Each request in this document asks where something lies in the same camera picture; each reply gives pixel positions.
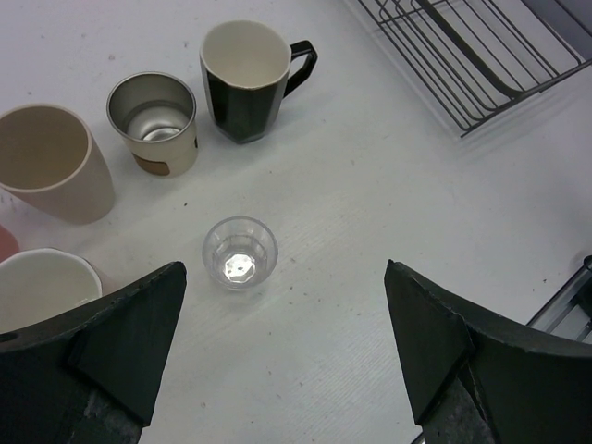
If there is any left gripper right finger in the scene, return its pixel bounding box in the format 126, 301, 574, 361
383, 258, 592, 444

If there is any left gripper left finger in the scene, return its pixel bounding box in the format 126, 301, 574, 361
1, 262, 187, 443

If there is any pink ceramic mug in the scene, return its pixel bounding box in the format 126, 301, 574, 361
1, 248, 117, 334

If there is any clear glass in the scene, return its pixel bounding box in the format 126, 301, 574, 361
202, 216, 278, 290

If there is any beige plastic cup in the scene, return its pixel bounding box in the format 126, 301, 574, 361
1, 104, 115, 225

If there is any metal cup with cream label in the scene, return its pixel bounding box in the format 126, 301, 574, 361
106, 71, 198, 178

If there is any black mug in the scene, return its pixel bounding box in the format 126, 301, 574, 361
200, 19, 318, 144

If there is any aluminium mounting rail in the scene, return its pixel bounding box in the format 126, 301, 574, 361
409, 253, 592, 444

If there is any wire dish rack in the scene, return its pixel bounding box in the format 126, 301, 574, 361
355, 1, 591, 137

